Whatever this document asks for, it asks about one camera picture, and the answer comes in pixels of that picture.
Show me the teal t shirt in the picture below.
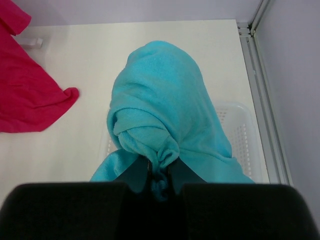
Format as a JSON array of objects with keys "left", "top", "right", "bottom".
[{"left": 91, "top": 41, "right": 252, "bottom": 202}]

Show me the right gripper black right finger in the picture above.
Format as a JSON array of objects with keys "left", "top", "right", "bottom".
[{"left": 167, "top": 160, "right": 320, "bottom": 240}]

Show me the grey clothes rack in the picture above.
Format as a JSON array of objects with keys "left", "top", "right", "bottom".
[{"left": 19, "top": 38, "right": 43, "bottom": 49}]

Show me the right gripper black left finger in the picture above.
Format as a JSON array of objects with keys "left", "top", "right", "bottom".
[{"left": 0, "top": 158, "right": 151, "bottom": 240}]

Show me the red t shirt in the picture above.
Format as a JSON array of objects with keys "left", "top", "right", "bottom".
[{"left": 0, "top": 0, "right": 80, "bottom": 133}]

